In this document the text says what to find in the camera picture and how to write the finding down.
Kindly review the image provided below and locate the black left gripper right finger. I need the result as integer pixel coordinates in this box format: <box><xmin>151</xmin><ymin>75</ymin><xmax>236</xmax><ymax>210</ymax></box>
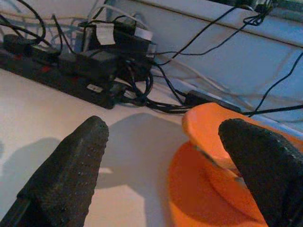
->
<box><xmin>218</xmin><ymin>118</ymin><xmax>303</xmax><ymax>227</ymax></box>

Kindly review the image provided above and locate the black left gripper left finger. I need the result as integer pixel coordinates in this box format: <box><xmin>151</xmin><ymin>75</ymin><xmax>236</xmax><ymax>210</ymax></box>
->
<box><xmin>0</xmin><ymin>115</ymin><xmax>109</xmax><ymax>227</ymax></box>

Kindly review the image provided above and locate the orange plastic bowl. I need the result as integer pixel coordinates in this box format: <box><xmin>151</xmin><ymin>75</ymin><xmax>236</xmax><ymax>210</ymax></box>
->
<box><xmin>181</xmin><ymin>102</ymin><xmax>303</xmax><ymax>172</ymax></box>

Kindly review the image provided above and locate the orange plastic plate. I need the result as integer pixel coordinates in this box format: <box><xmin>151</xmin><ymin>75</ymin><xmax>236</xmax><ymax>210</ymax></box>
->
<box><xmin>167</xmin><ymin>141</ymin><xmax>269</xmax><ymax>227</ymax></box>

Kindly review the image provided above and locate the slim black power adapter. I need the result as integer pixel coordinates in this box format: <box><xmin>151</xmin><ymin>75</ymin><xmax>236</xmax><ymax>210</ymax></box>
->
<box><xmin>184</xmin><ymin>89</ymin><xmax>242</xmax><ymax>114</ymax></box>

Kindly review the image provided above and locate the black power strip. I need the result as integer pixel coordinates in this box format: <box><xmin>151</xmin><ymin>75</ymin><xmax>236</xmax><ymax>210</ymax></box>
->
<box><xmin>0</xmin><ymin>48</ymin><xmax>116</xmax><ymax>110</ymax></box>

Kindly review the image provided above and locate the black power brick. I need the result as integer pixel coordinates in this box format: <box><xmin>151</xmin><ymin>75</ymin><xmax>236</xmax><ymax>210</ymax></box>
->
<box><xmin>58</xmin><ymin>48</ymin><xmax>119</xmax><ymax>82</ymax></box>

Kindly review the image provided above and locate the black round plug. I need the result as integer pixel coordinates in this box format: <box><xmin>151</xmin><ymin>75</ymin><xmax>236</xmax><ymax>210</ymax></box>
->
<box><xmin>2</xmin><ymin>34</ymin><xmax>34</xmax><ymax>56</ymax></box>

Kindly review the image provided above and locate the black adapter with white labels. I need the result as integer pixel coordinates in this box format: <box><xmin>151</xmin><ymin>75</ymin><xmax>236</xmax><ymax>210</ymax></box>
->
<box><xmin>81</xmin><ymin>15</ymin><xmax>157</xmax><ymax>82</ymax></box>

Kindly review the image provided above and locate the long black counter cable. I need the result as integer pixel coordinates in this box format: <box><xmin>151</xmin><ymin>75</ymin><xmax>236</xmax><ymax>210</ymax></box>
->
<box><xmin>240</xmin><ymin>104</ymin><xmax>303</xmax><ymax>117</ymax></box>

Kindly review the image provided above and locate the thin black cable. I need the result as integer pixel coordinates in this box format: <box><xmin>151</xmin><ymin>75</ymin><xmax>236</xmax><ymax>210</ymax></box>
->
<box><xmin>254</xmin><ymin>51</ymin><xmax>303</xmax><ymax>113</ymax></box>
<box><xmin>151</xmin><ymin>4</ymin><xmax>240</xmax><ymax>67</ymax></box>

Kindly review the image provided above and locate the white cable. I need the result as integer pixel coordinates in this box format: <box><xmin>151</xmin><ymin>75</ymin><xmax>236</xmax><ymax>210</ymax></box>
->
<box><xmin>151</xmin><ymin>53</ymin><xmax>303</xmax><ymax>105</ymax></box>

